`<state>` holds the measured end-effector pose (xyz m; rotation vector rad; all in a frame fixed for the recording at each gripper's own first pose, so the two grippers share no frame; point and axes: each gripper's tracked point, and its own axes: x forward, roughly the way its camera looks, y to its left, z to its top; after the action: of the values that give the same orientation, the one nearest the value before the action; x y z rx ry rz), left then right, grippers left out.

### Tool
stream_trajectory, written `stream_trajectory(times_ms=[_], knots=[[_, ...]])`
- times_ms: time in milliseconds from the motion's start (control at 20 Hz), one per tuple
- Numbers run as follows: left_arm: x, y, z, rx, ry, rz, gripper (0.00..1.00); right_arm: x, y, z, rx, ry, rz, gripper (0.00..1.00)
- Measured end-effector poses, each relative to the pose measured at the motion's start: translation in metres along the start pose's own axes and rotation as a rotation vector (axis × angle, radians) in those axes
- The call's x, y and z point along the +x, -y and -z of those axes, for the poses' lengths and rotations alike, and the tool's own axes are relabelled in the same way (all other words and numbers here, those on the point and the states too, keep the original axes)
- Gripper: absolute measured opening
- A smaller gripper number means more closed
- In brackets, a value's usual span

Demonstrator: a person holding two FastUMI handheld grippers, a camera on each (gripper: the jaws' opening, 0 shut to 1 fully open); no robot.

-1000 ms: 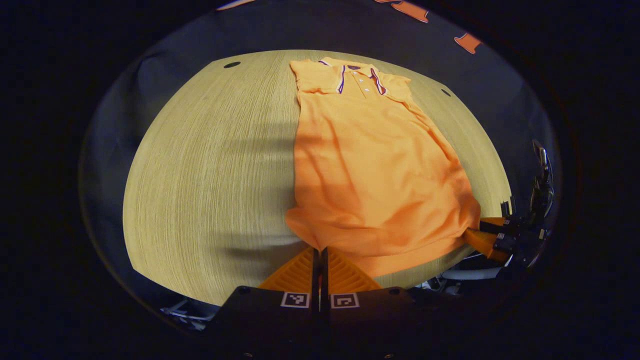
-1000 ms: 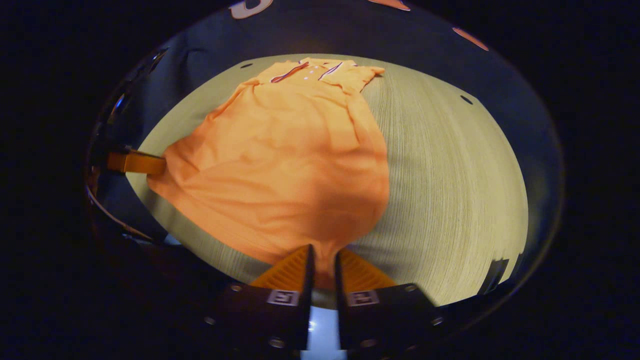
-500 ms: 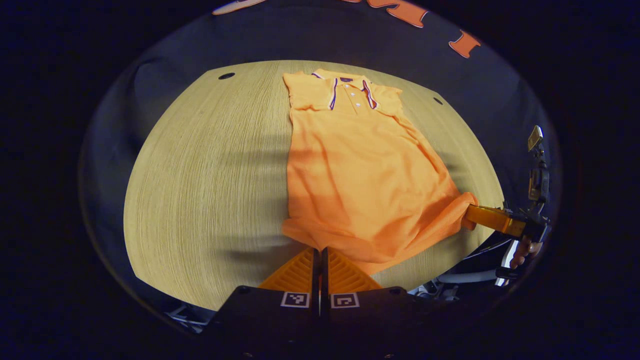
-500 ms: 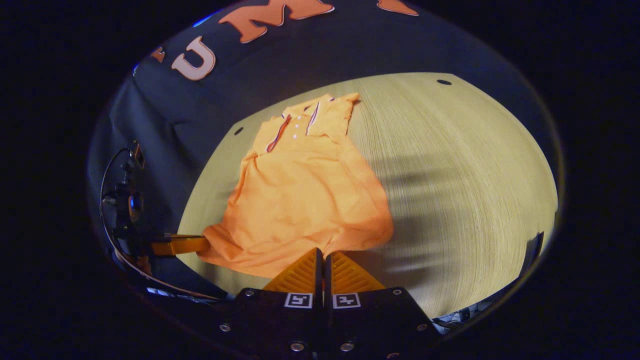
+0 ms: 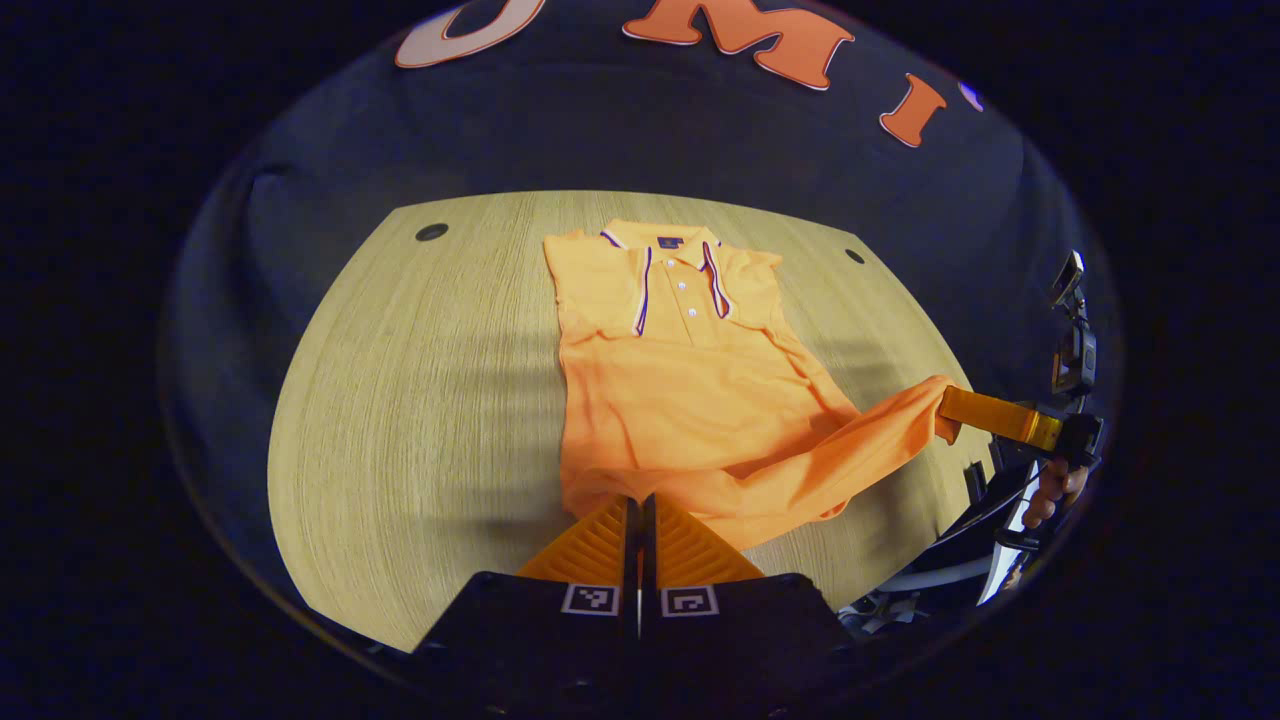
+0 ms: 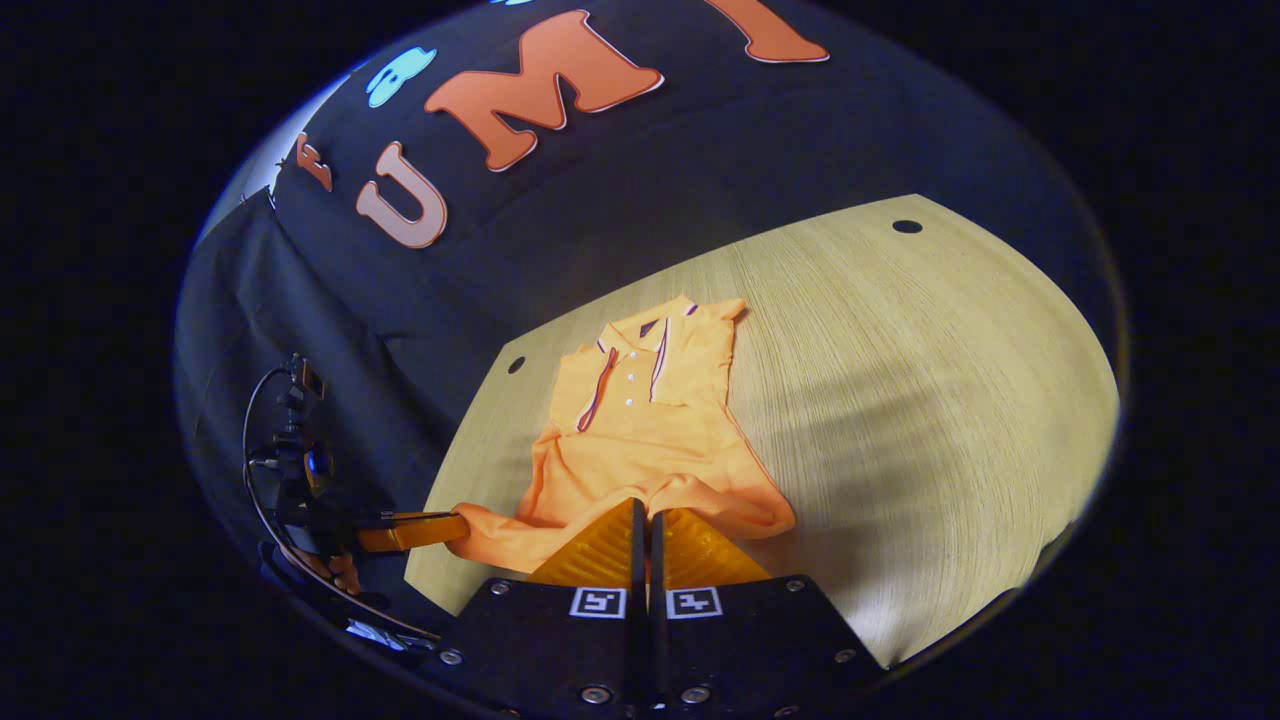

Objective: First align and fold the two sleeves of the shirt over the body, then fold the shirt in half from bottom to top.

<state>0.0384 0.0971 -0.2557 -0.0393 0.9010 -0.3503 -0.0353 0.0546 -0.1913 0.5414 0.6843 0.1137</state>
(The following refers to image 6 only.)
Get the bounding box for black backdrop cloth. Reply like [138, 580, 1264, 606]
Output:
[172, 0, 1091, 641]

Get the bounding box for orange T-shirt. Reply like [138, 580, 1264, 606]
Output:
[445, 293, 798, 576]

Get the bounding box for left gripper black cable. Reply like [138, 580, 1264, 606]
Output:
[242, 365, 443, 643]

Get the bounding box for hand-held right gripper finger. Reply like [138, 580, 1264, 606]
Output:
[440, 497, 649, 720]
[648, 508, 886, 720]

